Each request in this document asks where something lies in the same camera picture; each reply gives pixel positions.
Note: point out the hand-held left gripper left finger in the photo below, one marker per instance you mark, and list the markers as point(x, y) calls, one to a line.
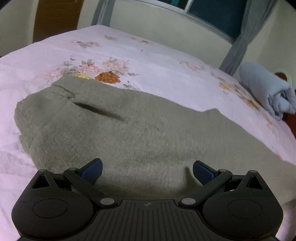
point(92, 171)

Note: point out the grey curtain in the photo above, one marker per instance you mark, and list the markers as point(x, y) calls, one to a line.
point(245, 37)
point(103, 11)

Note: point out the grey fleece pants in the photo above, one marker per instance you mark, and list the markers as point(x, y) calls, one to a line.
point(143, 129)

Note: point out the brown wooden door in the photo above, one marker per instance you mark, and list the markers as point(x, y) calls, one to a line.
point(55, 18)

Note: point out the dark glass window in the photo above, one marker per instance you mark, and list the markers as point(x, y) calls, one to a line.
point(215, 16)

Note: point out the light blue rolled blanket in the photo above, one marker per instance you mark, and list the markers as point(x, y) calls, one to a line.
point(261, 85)

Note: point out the pink floral bed sheet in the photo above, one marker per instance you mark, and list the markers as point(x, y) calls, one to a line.
point(161, 67)

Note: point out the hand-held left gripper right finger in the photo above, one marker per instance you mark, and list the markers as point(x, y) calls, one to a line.
point(203, 172)

